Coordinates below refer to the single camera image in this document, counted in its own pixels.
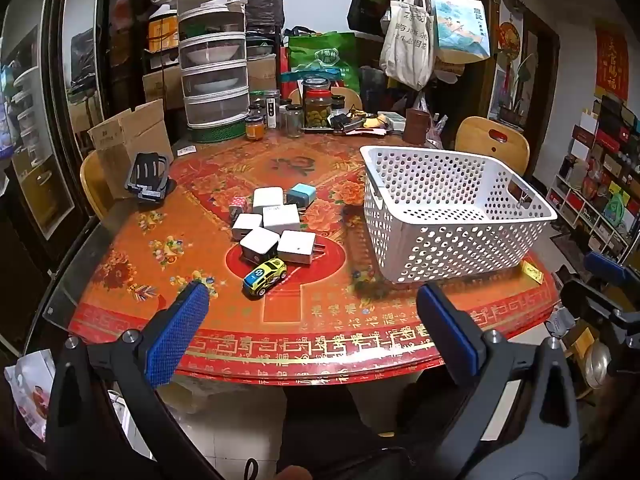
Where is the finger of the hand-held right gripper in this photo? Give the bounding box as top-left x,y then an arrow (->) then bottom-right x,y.
582,251 -> 640,291
559,279 -> 640,356

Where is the potted plant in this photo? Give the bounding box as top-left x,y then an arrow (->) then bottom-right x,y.
500,55 -> 536,126

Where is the brown cardboard box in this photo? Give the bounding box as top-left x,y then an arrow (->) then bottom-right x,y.
142,67 -> 183,111

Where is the folded cardboard box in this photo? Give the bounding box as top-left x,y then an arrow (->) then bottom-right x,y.
87,99 -> 174,186

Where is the metal basin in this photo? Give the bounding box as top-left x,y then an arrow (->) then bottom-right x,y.
582,342 -> 613,391

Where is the white plastic bag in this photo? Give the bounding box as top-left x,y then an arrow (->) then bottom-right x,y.
4,350 -> 56,441

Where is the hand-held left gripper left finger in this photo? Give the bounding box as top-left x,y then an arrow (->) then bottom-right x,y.
47,282 -> 226,480

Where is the brown mug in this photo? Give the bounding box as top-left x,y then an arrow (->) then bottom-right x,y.
405,108 -> 432,143

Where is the glass jar of pickles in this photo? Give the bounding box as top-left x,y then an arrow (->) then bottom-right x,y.
302,77 -> 335,128

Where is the red hanging ornament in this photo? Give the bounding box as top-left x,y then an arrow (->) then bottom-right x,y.
497,0 -> 526,61

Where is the green shopping bag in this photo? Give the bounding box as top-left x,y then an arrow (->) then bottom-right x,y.
287,31 -> 361,93

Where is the blue printed tote bag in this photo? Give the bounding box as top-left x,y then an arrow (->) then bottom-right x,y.
431,0 -> 492,63

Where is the white charger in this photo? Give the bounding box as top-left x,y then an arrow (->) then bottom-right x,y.
240,227 -> 281,264
276,230 -> 326,266
231,213 -> 264,243
262,204 -> 300,235
252,186 -> 285,213

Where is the black phone holder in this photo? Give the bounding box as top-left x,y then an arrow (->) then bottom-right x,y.
125,152 -> 176,204

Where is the light blue charger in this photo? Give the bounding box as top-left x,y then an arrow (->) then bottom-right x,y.
286,183 -> 316,209

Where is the red wall poster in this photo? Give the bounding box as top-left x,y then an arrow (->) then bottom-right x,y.
594,25 -> 630,101

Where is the white canvas tote bag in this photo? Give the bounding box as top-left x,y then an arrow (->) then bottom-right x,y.
378,0 -> 436,92

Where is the wooden chair with holes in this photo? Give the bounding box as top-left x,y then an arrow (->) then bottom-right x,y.
455,116 -> 531,176

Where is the empty glass jar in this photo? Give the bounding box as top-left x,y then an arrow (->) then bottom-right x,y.
285,104 -> 304,137

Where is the white perforated plastic basket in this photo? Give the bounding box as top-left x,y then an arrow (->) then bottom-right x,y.
360,145 -> 558,284

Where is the clear tiered dish cover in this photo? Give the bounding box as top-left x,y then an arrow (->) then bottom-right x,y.
176,0 -> 251,131

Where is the white cube shelf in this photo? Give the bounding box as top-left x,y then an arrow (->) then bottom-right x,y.
545,95 -> 640,266

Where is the yellow green toy car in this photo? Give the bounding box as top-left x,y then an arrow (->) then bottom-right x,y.
242,257 -> 288,298

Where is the red printed tablecloth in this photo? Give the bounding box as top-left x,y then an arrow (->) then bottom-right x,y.
67,130 -> 561,386

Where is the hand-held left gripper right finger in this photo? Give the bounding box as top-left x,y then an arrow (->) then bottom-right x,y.
416,282 -> 582,480

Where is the green plastic base basket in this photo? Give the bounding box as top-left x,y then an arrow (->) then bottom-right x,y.
187,122 -> 248,143

